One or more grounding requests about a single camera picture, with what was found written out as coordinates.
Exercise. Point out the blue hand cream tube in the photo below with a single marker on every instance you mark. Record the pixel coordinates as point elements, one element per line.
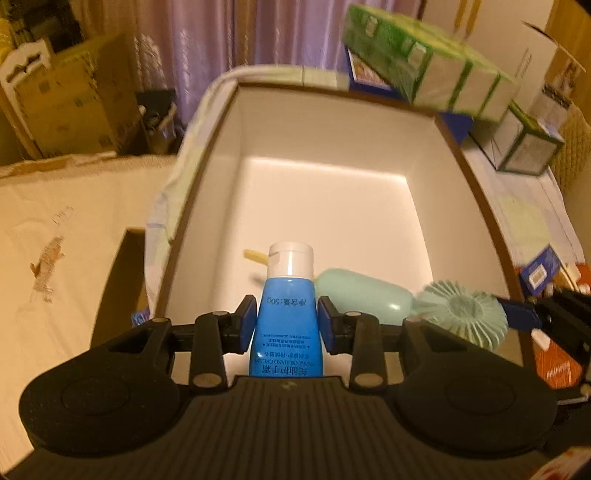
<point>286,323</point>

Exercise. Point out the black bag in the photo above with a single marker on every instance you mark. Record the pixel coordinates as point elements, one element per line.
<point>157,124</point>

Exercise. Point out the mint green oval case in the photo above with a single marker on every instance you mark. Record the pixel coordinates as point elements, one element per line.
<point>364,295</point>

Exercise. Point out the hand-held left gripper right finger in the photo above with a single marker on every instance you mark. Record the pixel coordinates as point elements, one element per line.
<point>325,323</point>

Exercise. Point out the pale yellow stick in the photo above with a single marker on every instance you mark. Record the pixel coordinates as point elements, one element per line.
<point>255,256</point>

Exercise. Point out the beige quilted cushion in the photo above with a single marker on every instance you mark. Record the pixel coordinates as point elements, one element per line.
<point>575,152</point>

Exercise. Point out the small blue barcode box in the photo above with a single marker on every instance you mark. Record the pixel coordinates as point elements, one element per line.
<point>540,273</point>

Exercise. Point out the dark blue box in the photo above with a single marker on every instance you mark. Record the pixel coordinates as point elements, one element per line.
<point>369,78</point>

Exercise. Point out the green and white box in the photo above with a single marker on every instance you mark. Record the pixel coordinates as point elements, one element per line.
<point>526,143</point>

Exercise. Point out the brown cardboard box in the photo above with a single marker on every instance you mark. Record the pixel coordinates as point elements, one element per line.
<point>78,101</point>

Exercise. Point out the mint green ribbed round disc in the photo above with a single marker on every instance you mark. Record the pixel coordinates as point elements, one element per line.
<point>461,314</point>

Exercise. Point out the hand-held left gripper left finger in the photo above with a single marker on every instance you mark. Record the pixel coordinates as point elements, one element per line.
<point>247,321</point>

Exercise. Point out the brown and white storage box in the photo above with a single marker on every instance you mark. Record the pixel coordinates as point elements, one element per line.
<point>323,194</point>

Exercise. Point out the plaid cloth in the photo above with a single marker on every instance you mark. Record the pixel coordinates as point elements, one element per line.
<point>521,217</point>

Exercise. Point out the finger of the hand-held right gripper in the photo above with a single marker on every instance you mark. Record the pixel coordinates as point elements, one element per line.
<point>575,344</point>
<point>521,315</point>

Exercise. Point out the green wrapped tissue pack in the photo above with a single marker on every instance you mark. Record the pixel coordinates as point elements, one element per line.
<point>429,64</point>

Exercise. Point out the orange printed cardboard box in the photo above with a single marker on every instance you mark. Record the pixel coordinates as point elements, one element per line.
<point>556,367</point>

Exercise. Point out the white carved furniture piece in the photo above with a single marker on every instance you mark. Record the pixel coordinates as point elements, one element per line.
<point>23,60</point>

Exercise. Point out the white cardboard box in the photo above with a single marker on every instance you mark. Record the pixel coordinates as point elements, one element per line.
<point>526,50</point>

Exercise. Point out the purple curtain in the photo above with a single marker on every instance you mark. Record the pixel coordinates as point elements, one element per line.
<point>207,37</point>

